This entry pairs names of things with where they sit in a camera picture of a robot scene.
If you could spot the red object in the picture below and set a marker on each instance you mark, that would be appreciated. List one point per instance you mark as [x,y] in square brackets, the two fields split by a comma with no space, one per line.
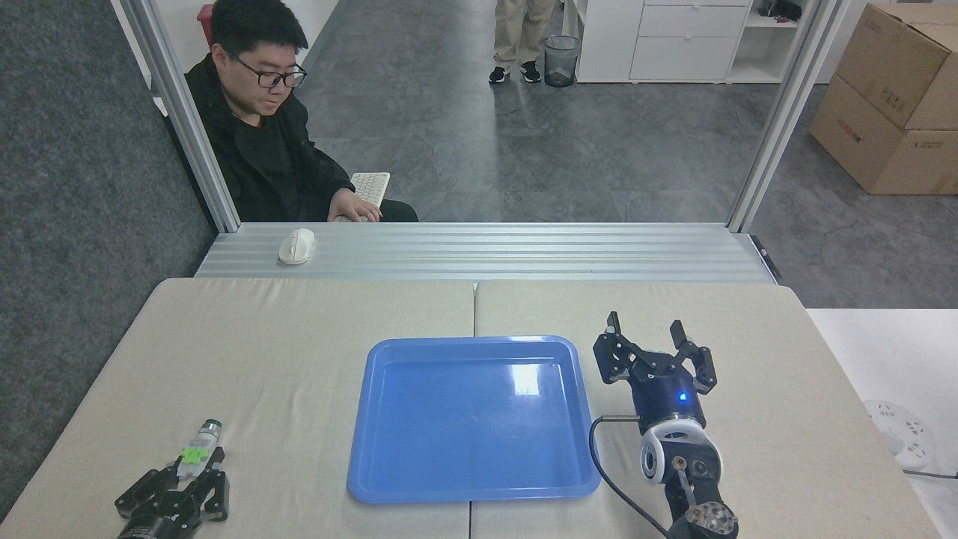
[204,19]

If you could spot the white side table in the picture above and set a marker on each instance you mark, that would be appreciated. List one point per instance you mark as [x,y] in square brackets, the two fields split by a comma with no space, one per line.
[883,359]

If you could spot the white green switch part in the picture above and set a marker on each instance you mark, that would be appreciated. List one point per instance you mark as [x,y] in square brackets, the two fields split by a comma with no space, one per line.
[197,449]

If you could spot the black corner bracket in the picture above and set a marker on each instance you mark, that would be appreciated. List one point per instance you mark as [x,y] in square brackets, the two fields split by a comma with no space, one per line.
[766,257]

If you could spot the person's left hand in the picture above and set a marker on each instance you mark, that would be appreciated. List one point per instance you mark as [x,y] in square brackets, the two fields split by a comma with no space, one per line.
[355,208]

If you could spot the standing person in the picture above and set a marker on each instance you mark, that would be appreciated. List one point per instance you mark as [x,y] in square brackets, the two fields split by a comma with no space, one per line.
[520,30]

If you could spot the black items on shelf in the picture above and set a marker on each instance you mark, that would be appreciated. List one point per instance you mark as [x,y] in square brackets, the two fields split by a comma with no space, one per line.
[782,9]

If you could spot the seated person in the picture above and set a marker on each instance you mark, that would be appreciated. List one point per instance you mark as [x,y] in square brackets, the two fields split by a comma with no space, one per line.
[262,150]

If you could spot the blue plastic tray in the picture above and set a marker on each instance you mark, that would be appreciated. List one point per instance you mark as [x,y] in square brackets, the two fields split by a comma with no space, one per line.
[471,427]

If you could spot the silver aluminium rail platform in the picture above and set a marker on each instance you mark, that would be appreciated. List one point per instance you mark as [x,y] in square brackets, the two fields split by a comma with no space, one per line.
[524,254]

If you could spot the round white power socket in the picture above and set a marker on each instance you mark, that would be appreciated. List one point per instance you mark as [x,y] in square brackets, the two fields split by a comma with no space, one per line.
[902,433]

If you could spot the black mesh waste bin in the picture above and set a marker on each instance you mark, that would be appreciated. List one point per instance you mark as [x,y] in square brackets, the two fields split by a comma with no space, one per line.
[561,64]

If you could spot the small cardboard box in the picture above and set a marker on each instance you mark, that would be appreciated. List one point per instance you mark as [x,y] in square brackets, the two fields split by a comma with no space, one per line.
[898,60]

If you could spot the silver aluminium post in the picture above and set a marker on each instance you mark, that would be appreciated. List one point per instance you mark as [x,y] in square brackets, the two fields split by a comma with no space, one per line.
[782,112]
[179,112]

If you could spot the white keyboard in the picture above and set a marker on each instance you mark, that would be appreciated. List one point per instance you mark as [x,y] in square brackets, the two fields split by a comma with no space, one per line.
[372,186]

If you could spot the white computer mouse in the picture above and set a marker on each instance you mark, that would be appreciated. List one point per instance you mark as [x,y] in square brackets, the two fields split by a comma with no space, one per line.
[296,245]

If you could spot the white drawer cabinet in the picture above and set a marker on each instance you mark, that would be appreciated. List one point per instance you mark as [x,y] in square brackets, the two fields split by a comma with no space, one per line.
[673,45]

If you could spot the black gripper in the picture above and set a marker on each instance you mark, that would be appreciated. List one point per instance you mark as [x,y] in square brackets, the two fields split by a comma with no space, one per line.
[153,528]
[668,400]

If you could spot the large cardboard box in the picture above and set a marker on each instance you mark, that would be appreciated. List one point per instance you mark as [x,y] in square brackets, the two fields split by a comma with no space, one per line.
[876,150]

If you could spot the person's left forearm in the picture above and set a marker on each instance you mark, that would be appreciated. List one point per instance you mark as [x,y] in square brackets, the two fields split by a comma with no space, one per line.
[325,180]

